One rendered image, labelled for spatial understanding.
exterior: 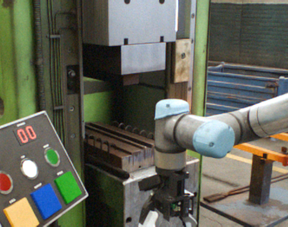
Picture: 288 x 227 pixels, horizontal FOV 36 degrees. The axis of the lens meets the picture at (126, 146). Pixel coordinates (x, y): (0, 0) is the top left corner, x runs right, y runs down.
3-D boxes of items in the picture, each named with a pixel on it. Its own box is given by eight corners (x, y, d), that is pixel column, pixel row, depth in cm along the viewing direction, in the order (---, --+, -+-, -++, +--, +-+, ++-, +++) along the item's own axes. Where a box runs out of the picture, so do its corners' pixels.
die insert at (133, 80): (138, 83, 163) (138, 67, 162) (123, 86, 159) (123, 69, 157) (92, 73, 186) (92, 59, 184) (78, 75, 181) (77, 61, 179)
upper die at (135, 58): (165, 69, 156) (166, 42, 153) (121, 74, 145) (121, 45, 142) (97, 58, 187) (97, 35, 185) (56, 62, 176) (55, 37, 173)
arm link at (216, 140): (249, 117, 91) (209, 108, 99) (211, 126, 84) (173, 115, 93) (246, 153, 93) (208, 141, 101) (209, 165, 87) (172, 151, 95)
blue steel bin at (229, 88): (302, 126, 554) (309, 69, 532) (276, 141, 497) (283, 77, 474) (218, 112, 628) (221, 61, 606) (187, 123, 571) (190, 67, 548)
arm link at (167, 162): (148, 146, 103) (176, 141, 106) (147, 164, 104) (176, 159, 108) (166, 155, 96) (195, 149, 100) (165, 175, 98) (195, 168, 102)
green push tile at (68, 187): (82, 193, 125) (70, 170, 125) (68, 203, 119) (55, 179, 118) (78, 195, 126) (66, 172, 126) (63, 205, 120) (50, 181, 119)
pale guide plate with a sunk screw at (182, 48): (189, 80, 183) (191, 39, 178) (174, 83, 178) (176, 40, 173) (186, 80, 185) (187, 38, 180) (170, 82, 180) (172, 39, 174)
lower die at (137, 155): (162, 162, 168) (163, 141, 165) (121, 175, 156) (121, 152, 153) (98, 137, 199) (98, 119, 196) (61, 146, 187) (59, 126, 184)
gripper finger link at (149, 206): (137, 223, 104) (156, 191, 104) (134, 220, 105) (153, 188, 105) (150, 229, 107) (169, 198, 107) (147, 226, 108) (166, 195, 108)
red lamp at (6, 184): (15, 190, 106) (14, 173, 104) (-3, 195, 103) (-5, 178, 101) (10, 186, 108) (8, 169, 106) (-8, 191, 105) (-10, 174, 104)
